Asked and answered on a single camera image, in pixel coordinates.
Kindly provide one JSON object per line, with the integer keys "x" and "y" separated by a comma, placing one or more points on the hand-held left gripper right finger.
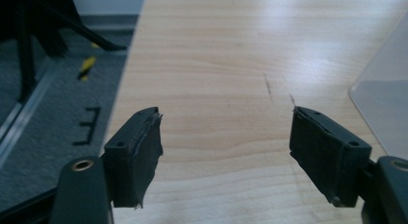
{"x": 327, "y": 156}

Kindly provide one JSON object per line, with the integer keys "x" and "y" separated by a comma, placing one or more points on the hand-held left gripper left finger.
{"x": 134, "y": 160}

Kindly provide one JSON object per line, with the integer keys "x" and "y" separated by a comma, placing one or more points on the clear plastic storage box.
{"x": 385, "y": 108}

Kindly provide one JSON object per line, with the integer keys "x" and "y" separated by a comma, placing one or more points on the black floor tape marks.
{"x": 91, "y": 124}

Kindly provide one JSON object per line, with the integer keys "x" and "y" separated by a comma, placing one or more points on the yellow black floor tape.
{"x": 87, "y": 66}

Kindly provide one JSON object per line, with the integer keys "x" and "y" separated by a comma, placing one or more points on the black metal stand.
{"x": 25, "y": 31}

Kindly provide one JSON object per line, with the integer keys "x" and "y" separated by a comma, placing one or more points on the metal floor rail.
{"x": 29, "y": 105}

